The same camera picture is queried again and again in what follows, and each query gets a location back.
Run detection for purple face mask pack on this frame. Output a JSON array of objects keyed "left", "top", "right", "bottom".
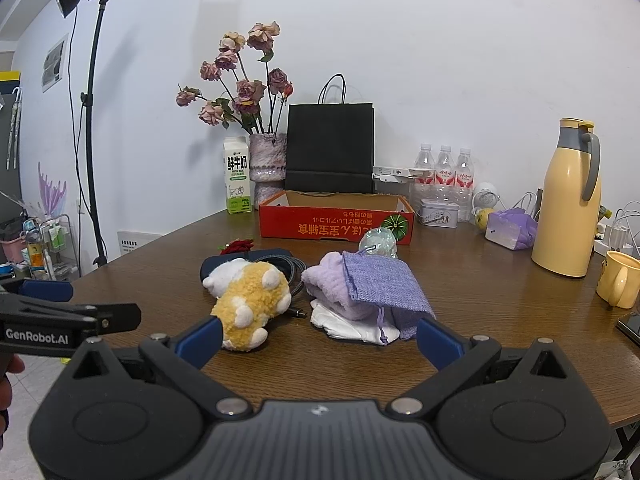
[{"left": 485, "top": 207, "right": 540, "bottom": 251}]

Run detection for black smartphone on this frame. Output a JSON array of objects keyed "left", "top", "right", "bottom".
[{"left": 616, "top": 312, "right": 640, "bottom": 346}]

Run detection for white charger with cables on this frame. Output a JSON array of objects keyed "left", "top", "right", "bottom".
[{"left": 595, "top": 207, "right": 640, "bottom": 256}]

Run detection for yellow thermos jug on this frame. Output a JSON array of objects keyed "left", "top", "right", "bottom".
[{"left": 531, "top": 118, "right": 602, "bottom": 278}]

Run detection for black braided cable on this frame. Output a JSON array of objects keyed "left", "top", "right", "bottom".
[{"left": 270, "top": 255, "right": 308, "bottom": 318}]

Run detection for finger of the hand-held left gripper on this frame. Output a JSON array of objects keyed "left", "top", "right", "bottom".
[
  {"left": 0, "top": 280, "right": 99, "bottom": 320},
  {"left": 81, "top": 303, "right": 142, "bottom": 336}
]

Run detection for clear water bottle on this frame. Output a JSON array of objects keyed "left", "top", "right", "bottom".
[
  {"left": 412, "top": 143, "right": 436, "bottom": 196},
  {"left": 454, "top": 147, "right": 476, "bottom": 222},
  {"left": 435, "top": 145, "right": 457, "bottom": 221}
]

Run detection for white round device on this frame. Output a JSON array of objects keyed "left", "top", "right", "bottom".
[{"left": 472, "top": 183, "right": 502, "bottom": 211}]

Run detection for purple mottled vase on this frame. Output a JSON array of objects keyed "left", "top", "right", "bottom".
[{"left": 248, "top": 132, "right": 289, "bottom": 209}]

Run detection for wall picture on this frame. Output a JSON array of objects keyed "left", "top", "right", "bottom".
[{"left": 41, "top": 35, "right": 68, "bottom": 93}]

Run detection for white cloth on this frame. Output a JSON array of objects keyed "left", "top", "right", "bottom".
[{"left": 310, "top": 299, "right": 401, "bottom": 345}]

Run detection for black light stand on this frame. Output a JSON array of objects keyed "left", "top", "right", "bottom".
[{"left": 80, "top": 0, "right": 113, "bottom": 268}]

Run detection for dried pink roses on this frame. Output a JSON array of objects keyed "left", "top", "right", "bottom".
[{"left": 175, "top": 21, "right": 296, "bottom": 136}]

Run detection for purple fluffy towel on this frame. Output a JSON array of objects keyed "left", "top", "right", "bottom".
[{"left": 301, "top": 251, "right": 381, "bottom": 321}]

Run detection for white green milk carton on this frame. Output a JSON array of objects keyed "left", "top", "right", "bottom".
[{"left": 222, "top": 136, "right": 253, "bottom": 215}]

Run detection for red cardboard box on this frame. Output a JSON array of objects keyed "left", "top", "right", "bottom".
[{"left": 258, "top": 190, "right": 416, "bottom": 246}]

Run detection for wire storage cart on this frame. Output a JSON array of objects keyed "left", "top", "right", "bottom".
[{"left": 20, "top": 214, "right": 81, "bottom": 281}]

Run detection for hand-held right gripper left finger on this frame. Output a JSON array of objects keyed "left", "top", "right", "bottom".
[{"left": 70, "top": 316, "right": 253, "bottom": 418}]

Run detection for person's left hand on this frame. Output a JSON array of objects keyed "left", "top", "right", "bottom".
[{"left": 0, "top": 354, "right": 26, "bottom": 411}]

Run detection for orange and white plush toy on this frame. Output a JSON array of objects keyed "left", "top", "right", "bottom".
[{"left": 202, "top": 258, "right": 292, "bottom": 352}]

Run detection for black paper bag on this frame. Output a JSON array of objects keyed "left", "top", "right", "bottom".
[{"left": 285, "top": 74, "right": 376, "bottom": 195}]

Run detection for navy blue pouch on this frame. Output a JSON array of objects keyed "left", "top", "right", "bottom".
[{"left": 200, "top": 248, "right": 293, "bottom": 283}]

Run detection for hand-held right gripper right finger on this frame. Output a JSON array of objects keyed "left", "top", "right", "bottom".
[{"left": 386, "top": 316, "right": 571, "bottom": 418}]

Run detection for flat white carton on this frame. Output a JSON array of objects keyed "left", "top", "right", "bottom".
[{"left": 372, "top": 165, "right": 436, "bottom": 183}]

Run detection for purple woven drawstring pouch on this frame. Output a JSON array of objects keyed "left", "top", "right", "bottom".
[{"left": 342, "top": 251, "right": 437, "bottom": 341}]

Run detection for dark cabinet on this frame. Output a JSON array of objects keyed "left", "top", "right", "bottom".
[{"left": 0, "top": 71, "right": 23, "bottom": 221}]

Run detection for small printed tin box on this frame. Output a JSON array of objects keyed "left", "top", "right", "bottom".
[{"left": 419, "top": 198, "right": 461, "bottom": 227}]

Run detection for yellow mug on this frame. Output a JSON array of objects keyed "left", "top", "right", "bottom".
[{"left": 596, "top": 251, "right": 640, "bottom": 309}]

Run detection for purple leaf decoration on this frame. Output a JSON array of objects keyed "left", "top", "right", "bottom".
[{"left": 37, "top": 162, "right": 68, "bottom": 218}]

